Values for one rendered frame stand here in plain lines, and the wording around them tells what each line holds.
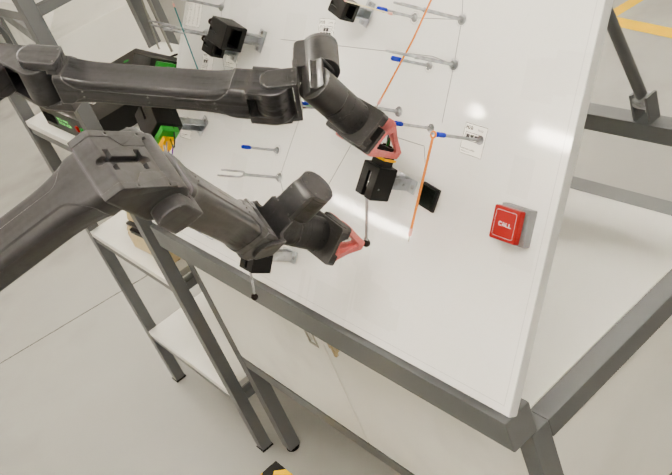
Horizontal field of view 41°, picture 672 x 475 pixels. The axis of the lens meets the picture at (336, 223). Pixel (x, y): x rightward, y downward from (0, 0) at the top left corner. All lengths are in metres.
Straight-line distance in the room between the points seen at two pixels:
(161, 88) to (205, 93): 0.07
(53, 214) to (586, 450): 1.00
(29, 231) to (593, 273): 1.09
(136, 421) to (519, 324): 2.01
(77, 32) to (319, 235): 3.21
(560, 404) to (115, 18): 3.47
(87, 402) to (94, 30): 1.92
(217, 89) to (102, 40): 3.20
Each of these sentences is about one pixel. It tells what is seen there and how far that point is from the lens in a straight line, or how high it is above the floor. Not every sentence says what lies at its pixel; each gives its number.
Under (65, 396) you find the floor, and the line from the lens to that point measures 3.48.
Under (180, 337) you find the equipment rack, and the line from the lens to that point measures 2.98.
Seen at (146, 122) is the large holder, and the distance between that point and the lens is 2.02.
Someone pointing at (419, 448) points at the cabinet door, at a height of 0.53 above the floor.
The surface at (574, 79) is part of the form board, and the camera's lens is 1.33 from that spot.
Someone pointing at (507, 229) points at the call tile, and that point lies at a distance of 1.33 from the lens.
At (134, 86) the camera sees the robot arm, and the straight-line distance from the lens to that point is 1.42.
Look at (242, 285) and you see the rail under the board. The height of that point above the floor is 0.84.
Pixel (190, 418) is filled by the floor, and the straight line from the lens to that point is 3.05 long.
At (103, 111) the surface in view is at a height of 1.13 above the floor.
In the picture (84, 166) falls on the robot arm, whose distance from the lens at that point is 0.91.
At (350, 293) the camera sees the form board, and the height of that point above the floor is 0.92.
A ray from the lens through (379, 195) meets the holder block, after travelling 1.47.
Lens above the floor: 1.87
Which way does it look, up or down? 31 degrees down
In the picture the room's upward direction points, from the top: 22 degrees counter-clockwise
